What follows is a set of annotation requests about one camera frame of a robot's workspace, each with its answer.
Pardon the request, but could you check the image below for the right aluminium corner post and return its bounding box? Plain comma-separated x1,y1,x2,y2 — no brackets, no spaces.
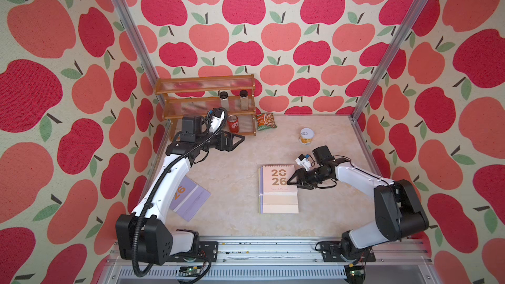
350,0,429,124

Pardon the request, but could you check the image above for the aluminium front rail frame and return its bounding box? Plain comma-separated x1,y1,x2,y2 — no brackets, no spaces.
96,236,442,283

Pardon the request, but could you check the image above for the aluminium corner post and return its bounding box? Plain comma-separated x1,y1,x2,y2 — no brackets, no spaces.
111,0,159,88
350,0,429,124

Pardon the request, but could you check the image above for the pink calendar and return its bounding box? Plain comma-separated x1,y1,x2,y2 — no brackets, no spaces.
263,164,299,214

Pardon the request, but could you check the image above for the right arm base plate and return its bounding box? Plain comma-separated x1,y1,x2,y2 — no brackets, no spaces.
314,241,376,264

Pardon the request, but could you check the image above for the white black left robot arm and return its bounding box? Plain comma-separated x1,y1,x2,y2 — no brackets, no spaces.
115,107,240,283

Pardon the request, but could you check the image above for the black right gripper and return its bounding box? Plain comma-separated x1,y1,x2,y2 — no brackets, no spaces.
287,168,327,189

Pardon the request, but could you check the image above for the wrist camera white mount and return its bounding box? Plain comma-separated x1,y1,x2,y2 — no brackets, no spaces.
295,154,314,171
209,109,226,134

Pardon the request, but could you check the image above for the purple calendar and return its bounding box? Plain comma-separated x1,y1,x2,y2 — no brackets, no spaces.
169,176,211,222
259,166,264,214

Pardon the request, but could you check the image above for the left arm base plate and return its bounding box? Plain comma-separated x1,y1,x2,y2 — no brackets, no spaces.
167,241,219,263

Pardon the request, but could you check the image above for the small yellow pull-tab can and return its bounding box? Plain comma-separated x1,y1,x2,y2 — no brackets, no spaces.
299,128,315,145

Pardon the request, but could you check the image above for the left aluminium corner post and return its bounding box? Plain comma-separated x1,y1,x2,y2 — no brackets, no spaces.
111,0,159,88

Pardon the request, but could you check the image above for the red soda can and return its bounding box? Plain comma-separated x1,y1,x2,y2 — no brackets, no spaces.
227,115,240,134

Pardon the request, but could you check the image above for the glass spice jar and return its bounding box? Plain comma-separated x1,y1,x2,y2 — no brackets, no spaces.
219,91,230,112
239,89,249,111

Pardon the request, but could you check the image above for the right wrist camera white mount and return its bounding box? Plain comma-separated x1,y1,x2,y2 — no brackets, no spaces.
295,154,314,171

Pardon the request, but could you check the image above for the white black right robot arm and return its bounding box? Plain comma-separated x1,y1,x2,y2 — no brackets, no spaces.
287,146,429,262

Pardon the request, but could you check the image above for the green orange snack packet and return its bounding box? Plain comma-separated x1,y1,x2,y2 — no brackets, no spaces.
256,113,277,131

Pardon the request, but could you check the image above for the right glass spice jar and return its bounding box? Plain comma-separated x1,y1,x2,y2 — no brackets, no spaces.
239,89,249,111

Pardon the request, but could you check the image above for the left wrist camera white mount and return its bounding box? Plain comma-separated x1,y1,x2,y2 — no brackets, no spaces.
209,109,226,134

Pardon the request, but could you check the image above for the left glass spice jar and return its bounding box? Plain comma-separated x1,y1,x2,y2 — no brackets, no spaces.
219,91,230,112

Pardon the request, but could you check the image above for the wooden three-tier shelf rack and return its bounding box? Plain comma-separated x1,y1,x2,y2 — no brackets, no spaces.
155,74,259,139

